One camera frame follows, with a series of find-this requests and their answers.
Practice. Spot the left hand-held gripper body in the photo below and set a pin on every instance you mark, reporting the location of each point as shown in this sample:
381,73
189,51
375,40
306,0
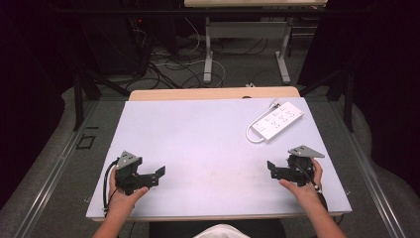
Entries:
127,160

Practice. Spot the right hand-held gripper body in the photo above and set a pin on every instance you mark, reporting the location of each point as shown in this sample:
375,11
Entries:
301,170

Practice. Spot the person's right hand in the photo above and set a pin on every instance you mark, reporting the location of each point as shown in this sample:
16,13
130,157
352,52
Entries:
307,195

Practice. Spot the person's left hand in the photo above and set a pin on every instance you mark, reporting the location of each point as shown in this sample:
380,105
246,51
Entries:
120,201

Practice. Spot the white power strip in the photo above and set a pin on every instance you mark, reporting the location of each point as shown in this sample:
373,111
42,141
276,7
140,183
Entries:
279,120

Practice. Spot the person's dark pants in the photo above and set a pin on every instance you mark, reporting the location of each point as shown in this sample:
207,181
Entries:
168,229

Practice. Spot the black metal stand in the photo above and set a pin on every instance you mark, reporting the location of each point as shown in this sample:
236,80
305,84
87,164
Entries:
347,99
78,99

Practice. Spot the person's white shirt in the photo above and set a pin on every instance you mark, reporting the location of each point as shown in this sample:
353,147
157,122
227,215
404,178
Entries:
221,231

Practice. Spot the dark equipment cabinet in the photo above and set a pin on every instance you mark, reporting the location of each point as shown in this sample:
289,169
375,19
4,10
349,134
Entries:
112,46

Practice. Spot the white desk with metal legs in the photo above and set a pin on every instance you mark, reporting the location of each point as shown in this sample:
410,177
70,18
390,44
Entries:
246,29

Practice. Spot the black floor socket frame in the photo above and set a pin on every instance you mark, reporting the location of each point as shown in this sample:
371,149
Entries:
85,141

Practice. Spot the metal floor rail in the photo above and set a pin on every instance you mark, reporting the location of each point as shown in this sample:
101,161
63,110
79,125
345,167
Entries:
49,175
373,178

